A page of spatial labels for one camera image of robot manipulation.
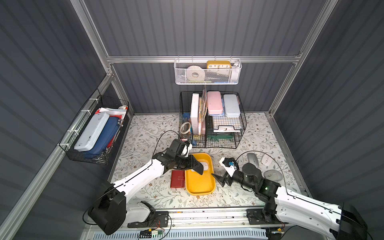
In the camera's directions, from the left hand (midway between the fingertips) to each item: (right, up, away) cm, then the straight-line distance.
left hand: (198, 165), depth 79 cm
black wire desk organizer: (+8, +25, +17) cm, 32 cm away
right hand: (+12, -1, -2) cm, 12 cm away
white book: (-2, +27, +6) cm, 28 cm away
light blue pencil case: (+21, +34, +15) cm, 43 cm away
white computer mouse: (+4, -3, +11) cm, 12 cm away
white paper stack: (+17, +19, +11) cm, 28 cm away
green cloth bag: (+12, +14, +14) cm, 23 cm away
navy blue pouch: (-43, +17, -11) cm, 47 cm away
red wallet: (-12, -9, +6) cm, 16 cm away
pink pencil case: (+10, +36, +13) cm, 39 cm away
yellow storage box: (-1, -12, +5) cm, 13 cm away
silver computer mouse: (+35, 0, +16) cm, 39 cm away
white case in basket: (-48, +15, -17) cm, 53 cm away
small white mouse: (+42, 0, +13) cm, 44 cm away
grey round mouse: (+43, -7, +6) cm, 44 cm away
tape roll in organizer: (-10, +23, +26) cm, 36 cm away
